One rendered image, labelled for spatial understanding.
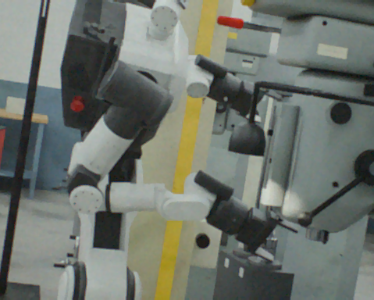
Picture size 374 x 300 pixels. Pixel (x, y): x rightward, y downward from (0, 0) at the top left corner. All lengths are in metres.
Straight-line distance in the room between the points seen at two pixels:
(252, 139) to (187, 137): 1.84
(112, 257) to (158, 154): 1.27
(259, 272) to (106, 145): 0.51
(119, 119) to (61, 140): 8.78
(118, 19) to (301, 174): 0.68
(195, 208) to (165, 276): 1.52
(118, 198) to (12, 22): 8.69
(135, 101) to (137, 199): 0.27
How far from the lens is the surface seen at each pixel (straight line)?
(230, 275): 2.39
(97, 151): 2.11
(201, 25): 3.57
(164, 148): 3.57
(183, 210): 2.16
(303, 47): 1.78
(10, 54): 10.81
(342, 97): 1.68
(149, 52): 2.16
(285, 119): 1.85
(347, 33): 1.78
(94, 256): 2.34
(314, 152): 1.80
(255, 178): 10.31
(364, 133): 1.82
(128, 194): 2.19
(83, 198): 2.16
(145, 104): 2.04
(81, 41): 2.15
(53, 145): 10.84
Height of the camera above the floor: 1.57
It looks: 3 degrees down
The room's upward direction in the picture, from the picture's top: 9 degrees clockwise
